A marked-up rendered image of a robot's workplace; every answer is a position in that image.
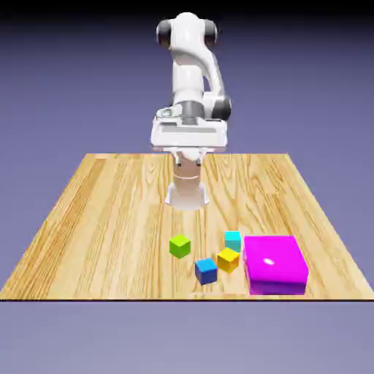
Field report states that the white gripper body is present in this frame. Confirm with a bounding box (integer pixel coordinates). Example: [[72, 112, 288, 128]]
[[150, 116, 229, 153]]

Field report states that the small green cube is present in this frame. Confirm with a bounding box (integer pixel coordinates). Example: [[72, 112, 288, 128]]
[[169, 234, 192, 260]]

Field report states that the small blue cube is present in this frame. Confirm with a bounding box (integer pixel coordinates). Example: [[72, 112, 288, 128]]
[[194, 257, 219, 286]]

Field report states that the small yellow cube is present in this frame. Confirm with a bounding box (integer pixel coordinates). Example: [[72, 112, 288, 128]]
[[216, 247, 241, 275]]

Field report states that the small cyan cube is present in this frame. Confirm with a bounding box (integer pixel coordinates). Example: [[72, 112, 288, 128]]
[[224, 230, 243, 253]]

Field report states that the large magenta box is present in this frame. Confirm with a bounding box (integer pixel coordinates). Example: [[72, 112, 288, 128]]
[[243, 234, 310, 297]]

